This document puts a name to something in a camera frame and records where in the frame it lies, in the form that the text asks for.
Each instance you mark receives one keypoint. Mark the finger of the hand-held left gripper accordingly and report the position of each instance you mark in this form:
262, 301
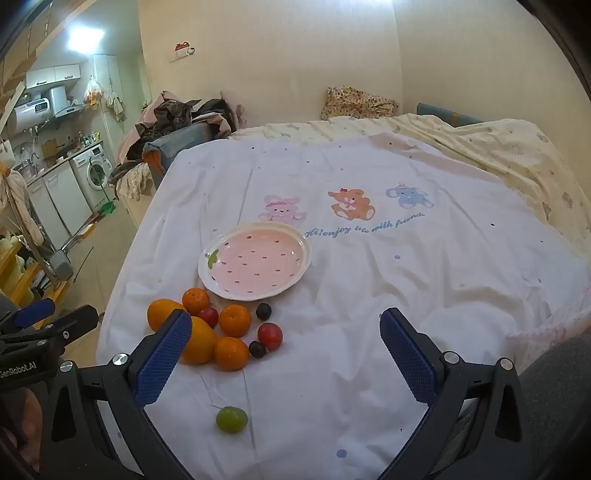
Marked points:
76, 321
34, 313

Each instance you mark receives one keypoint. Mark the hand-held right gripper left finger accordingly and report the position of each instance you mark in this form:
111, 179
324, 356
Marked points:
161, 355

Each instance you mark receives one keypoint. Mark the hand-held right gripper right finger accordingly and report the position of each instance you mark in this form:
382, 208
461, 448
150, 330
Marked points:
408, 360

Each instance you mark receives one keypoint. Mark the large orange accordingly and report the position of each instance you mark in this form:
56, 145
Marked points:
203, 341
159, 314

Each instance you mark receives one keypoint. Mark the small tangerine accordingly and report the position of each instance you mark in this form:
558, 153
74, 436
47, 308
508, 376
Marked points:
196, 300
235, 321
231, 353

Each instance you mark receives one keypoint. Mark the dark purple plum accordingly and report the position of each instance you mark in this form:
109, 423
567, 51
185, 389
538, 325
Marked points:
263, 311
257, 349

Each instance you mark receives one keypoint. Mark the red plum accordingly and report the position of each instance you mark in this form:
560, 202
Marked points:
270, 335
208, 316

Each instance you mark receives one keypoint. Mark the pink strawberry plate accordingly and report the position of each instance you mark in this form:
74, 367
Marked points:
258, 263

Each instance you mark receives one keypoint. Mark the person's right hand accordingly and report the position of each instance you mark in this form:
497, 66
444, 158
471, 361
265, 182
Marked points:
21, 420

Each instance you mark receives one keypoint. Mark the wooden rack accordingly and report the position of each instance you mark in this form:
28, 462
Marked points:
27, 277

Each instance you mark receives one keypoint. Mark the grey mop head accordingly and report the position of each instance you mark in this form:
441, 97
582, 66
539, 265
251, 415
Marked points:
62, 265

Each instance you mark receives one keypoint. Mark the white printed blanket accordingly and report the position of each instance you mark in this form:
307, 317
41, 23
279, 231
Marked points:
369, 286

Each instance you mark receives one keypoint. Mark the green plum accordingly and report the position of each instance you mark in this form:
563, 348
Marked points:
231, 419

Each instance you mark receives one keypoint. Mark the white floor cabinet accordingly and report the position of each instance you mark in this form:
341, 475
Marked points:
57, 203

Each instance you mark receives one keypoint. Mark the cream hanging cloth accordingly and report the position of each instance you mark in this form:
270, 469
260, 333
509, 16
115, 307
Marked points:
18, 198

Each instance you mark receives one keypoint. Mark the green dustpan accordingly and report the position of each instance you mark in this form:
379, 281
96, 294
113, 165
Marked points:
108, 207

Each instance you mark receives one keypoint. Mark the white washing machine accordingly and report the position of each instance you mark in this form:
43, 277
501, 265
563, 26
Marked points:
94, 173

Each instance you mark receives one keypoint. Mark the pink patterned blanket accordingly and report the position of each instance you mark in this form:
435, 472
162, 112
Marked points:
554, 327

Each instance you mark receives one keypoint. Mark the floral cloth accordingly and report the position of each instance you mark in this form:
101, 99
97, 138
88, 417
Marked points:
134, 180

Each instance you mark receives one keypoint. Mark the white water heater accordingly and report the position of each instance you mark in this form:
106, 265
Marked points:
30, 113

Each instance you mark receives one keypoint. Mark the grey blue cushion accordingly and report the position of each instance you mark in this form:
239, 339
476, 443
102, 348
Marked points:
178, 143

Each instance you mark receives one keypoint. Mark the silver range hood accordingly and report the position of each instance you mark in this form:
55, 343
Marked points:
64, 101

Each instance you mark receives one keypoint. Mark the hanging plastic bag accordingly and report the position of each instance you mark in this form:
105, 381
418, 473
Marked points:
92, 92

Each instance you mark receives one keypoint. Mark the dark clothes pile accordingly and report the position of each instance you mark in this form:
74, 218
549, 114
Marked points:
175, 115

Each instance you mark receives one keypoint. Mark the tall white cabinet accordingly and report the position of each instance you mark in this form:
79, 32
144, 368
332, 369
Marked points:
108, 92

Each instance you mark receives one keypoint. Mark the pale yellow blanket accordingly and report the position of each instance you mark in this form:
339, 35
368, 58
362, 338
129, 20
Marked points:
508, 147

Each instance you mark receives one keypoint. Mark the blue pillow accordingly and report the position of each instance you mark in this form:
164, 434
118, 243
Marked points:
445, 115

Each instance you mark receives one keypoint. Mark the floral pillow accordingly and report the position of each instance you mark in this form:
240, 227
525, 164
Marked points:
358, 104

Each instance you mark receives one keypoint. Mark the ceiling light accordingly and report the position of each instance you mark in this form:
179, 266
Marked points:
87, 36

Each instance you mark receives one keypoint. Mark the white wall cabinets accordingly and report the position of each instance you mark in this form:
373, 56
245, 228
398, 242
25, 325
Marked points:
53, 76

